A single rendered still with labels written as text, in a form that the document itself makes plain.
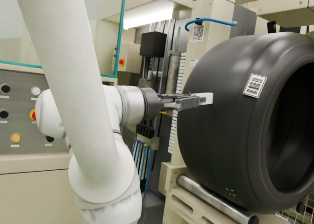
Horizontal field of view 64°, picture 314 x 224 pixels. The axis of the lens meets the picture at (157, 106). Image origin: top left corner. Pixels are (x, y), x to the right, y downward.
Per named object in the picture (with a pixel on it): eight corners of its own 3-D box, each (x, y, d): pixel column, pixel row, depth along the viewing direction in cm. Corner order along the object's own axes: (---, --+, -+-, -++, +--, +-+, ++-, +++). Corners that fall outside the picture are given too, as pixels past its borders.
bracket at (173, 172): (164, 189, 103) (167, 166, 102) (229, 179, 125) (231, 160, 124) (168, 192, 100) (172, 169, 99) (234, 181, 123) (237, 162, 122)
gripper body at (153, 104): (146, 90, 54) (180, 88, 59) (128, 86, 61) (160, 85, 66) (146, 124, 55) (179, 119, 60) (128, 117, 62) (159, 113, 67)
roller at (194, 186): (179, 171, 103) (186, 175, 105) (174, 182, 102) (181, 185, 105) (253, 215, 74) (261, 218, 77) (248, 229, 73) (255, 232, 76)
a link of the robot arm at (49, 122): (101, 99, 61) (116, 149, 56) (29, 104, 53) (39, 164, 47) (114, 72, 53) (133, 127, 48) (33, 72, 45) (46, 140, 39)
